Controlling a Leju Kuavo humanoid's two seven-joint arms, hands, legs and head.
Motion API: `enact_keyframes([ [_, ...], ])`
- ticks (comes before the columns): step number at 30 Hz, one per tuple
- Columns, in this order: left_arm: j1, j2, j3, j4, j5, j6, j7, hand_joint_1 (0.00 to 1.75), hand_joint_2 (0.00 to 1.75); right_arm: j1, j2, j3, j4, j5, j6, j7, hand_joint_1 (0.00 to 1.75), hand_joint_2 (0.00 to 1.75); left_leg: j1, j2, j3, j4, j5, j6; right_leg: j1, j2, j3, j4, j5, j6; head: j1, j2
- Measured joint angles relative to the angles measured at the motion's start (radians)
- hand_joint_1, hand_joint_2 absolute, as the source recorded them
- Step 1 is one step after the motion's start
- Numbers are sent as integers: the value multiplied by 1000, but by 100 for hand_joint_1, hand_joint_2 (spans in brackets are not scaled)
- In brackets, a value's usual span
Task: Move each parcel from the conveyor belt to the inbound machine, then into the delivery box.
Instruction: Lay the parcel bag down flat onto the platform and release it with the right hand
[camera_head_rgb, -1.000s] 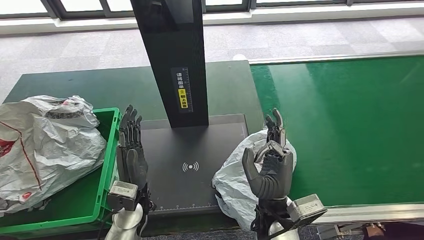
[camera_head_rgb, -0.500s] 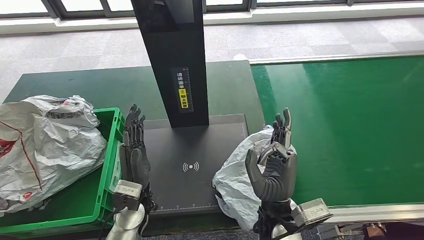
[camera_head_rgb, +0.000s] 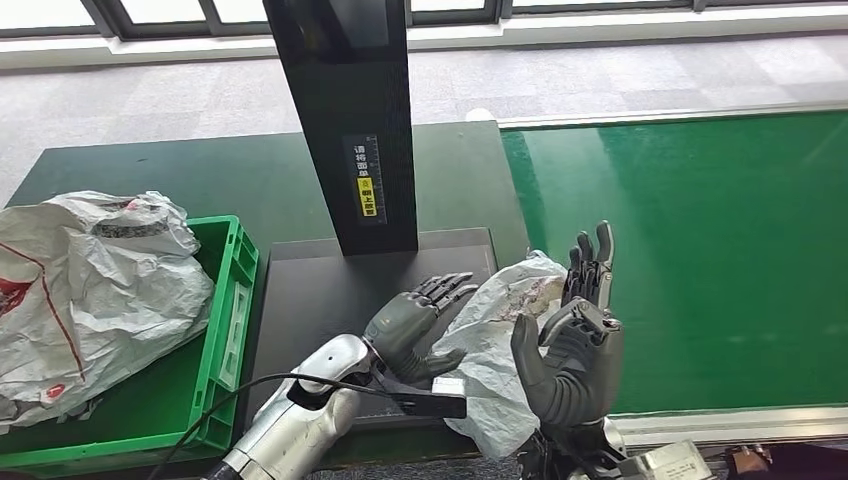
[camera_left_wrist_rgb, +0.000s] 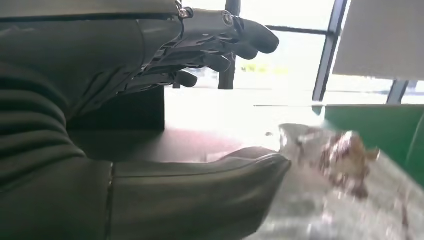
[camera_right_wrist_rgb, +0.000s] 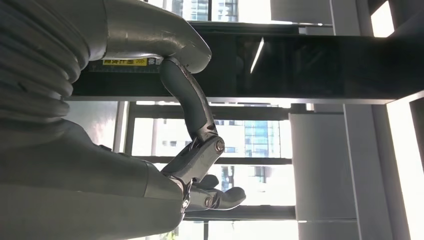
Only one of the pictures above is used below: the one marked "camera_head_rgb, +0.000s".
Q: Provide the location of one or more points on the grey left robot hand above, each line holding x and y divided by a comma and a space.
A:
397, 324

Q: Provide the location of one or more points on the white round roller cap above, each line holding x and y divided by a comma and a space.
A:
481, 115

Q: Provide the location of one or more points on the wide aluminium conveyor rail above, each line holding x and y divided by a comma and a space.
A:
729, 424

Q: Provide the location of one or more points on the plain grey parcel bag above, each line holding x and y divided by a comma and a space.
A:
484, 351

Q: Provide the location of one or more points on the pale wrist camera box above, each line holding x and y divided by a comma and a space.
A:
449, 387
662, 464

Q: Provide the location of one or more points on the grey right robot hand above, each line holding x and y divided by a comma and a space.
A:
583, 378

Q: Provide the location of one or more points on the black scanner column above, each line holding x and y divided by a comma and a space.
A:
338, 99

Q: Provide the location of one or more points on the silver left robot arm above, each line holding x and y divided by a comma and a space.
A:
311, 411

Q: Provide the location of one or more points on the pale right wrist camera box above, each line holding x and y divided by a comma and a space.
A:
662, 464

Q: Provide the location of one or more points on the black yellow label sticker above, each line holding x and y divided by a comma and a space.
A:
366, 195

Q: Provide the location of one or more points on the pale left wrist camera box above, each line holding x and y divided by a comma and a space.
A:
449, 387

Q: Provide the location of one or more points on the grey bag red logo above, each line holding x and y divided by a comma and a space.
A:
119, 298

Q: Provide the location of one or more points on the dark green table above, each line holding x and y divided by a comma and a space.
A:
199, 172

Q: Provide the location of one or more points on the white window sill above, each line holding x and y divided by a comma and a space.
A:
596, 26

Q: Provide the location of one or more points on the thin aluminium conveyor rail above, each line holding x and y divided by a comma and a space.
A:
662, 114

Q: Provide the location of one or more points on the dark window frame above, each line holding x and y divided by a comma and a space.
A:
166, 26

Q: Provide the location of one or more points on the green plastic crate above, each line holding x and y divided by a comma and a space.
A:
212, 252

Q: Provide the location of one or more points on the clear crate label pocket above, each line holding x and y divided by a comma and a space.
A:
233, 338

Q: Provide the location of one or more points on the brown mechanical part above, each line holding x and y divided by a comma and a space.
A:
748, 460

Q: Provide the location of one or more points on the black scanner base platform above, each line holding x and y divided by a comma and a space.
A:
311, 311

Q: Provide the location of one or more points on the green conveyor belt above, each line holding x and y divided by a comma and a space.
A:
729, 232

